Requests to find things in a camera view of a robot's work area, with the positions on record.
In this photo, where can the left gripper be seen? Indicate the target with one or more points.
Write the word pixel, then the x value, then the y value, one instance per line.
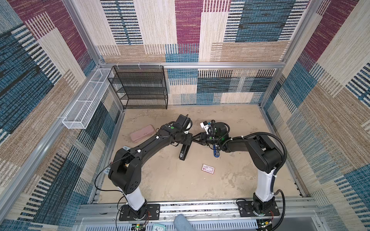
pixel 188 141

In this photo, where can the black stapler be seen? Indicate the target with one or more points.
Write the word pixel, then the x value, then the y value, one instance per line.
pixel 184 151

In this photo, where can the red white staple box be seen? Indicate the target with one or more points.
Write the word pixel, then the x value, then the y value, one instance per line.
pixel 208 169

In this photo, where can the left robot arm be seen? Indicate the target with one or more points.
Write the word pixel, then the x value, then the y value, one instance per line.
pixel 126 169

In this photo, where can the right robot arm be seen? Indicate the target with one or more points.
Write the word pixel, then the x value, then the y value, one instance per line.
pixel 266 150

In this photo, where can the pink pencil case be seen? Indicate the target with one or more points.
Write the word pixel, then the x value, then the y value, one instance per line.
pixel 142 133

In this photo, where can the black mesh shelf rack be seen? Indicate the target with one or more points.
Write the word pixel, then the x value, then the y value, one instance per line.
pixel 140 87

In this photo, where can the purple paperback book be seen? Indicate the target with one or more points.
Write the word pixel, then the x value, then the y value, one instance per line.
pixel 107 170

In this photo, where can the grey rounded object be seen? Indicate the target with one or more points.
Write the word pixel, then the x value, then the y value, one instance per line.
pixel 182 224

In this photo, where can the teal electronics box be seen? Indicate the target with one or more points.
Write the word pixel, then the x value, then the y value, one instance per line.
pixel 158 227

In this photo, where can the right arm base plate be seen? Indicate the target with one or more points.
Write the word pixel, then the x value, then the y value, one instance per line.
pixel 257 208

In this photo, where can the white wire basket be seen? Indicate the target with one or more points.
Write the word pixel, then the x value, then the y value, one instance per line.
pixel 82 111

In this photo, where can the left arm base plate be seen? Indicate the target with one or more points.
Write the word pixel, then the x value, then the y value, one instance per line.
pixel 147 211

